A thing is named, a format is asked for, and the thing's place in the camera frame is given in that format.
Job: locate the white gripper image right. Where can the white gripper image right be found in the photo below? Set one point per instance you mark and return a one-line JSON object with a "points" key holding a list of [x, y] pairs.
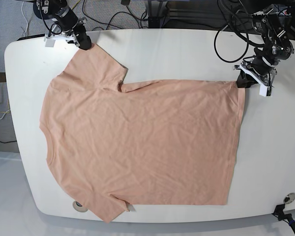
{"points": [[249, 77]]}

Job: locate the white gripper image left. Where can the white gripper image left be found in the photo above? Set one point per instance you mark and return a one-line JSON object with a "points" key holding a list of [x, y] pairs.
{"points": [[76, 36]]}

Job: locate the peach pink T-shirt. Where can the peach pink T-shirt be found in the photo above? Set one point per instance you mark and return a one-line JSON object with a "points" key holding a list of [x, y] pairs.
{"points": [[161, 142]]}

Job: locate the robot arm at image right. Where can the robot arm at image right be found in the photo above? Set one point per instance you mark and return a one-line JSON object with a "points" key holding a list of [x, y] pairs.
{"points": [[261, 67]]}

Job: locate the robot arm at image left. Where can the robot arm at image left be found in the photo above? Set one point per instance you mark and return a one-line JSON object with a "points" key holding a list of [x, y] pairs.
{"points": [[61, 23]]}

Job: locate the black metal frame post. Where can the black metal frame post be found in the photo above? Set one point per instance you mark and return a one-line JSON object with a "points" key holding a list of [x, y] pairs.
{"points": [[157, 12]]}

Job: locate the right table cable grommet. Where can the right table cable grommet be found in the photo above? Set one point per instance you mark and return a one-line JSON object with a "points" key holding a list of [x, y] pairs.
{"points": [[289, 198]]}

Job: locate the table cable grommet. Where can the table cable grommet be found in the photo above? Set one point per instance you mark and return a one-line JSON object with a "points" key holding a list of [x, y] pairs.
{"points": [[289, 198], [78, 207]]}

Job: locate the black clamp with cable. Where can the black clamp with cable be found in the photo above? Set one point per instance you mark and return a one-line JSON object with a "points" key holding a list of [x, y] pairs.
{"points": [[282, 216]]}

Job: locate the left table cable grommet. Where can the left table cable grommet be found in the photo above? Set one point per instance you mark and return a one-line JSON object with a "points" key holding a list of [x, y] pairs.
{"points": [[78, 207]]}

